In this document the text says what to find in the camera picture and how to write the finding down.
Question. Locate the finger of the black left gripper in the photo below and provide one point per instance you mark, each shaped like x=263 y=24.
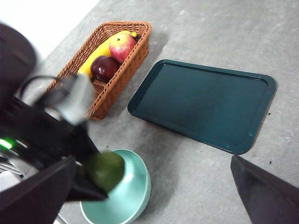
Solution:
x=86 y=191
x=87 y=142

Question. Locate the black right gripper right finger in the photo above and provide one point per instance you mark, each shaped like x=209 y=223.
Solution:
x=273 y=200

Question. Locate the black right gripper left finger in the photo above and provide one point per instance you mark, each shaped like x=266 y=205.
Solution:
x=35 y=200

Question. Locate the green avocado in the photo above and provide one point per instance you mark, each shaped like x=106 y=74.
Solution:
x=105 y=170

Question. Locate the teal ribbed bowl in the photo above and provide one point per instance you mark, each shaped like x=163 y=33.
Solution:
x=126 y=200

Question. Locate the brown wicker basket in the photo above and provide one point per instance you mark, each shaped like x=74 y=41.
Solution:
x=109 y=93

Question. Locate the dark purple plum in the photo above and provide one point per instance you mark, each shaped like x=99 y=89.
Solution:
x=104 y=68

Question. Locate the yellow banana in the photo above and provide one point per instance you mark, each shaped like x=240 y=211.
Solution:
x=98 y=58

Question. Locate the red apple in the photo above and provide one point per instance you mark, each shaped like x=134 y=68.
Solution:
x=121 y=46

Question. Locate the dark green rectangular tray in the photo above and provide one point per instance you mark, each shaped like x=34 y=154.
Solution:
x=201 y=105

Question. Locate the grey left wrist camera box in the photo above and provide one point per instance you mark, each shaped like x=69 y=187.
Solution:
x=74 y=100

